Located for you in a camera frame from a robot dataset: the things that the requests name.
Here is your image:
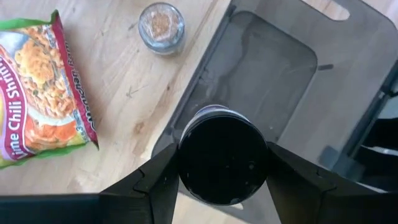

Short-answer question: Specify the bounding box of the green-edged ramen noodle packet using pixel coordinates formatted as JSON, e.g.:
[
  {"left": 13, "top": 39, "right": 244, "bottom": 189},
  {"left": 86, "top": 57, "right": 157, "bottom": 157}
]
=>
[{"left": 0, "top": 9, "right": 100, "bottom": 170}]

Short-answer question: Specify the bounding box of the black aluminium table frame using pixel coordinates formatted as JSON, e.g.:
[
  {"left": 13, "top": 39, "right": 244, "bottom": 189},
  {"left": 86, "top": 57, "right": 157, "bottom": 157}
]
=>
[{"left": 349, "top": 90, "right": 398, "bottom": 192}]

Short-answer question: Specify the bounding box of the grey translucent plastic tray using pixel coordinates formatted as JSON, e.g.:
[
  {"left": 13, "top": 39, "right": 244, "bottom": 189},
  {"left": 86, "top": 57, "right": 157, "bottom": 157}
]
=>
[{"left": 150, "top": 0, "right": 398, "bottom": 224}]

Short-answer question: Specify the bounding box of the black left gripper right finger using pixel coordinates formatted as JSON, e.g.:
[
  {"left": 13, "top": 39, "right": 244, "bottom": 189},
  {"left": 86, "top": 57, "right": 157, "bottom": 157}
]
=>
[{"left": 266, "top": 141, "right": 398, "bottom": 224}]

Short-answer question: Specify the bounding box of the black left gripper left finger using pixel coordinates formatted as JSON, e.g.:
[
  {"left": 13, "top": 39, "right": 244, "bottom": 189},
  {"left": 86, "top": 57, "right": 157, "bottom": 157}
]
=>
[{"left": 0, "top": 142, "right": 180, "bottom": 224}]

